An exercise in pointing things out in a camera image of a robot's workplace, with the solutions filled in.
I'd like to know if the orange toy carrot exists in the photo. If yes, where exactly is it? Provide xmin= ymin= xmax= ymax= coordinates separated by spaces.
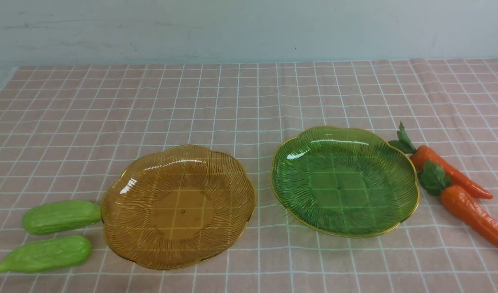
xmin=419 ymin=161 xmax=498 ymax=252
xmin=388 ymin=122 xmax=493 ymax=200

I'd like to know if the green toy cucumber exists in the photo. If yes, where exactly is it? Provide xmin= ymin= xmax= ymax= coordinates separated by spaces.
xmin=22 ymin=200 xmax=101 ymax=235
xmin=0 ymin=235 xmax=91 ymax=274

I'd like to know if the amber ribbed plastic plate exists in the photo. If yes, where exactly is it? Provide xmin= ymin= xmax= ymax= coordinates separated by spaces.
xmin=101 ymin=144 xmax=257 ymax=270

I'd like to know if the green ribbed plastic plate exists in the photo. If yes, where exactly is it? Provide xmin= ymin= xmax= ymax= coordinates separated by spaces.
xmin=270 ymin=125 xmax=421 ymax=238

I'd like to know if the pink checkered tablecloth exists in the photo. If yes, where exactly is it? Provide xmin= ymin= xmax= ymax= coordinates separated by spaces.
xmin=0 ymin=59 xmax=498 ymax=293

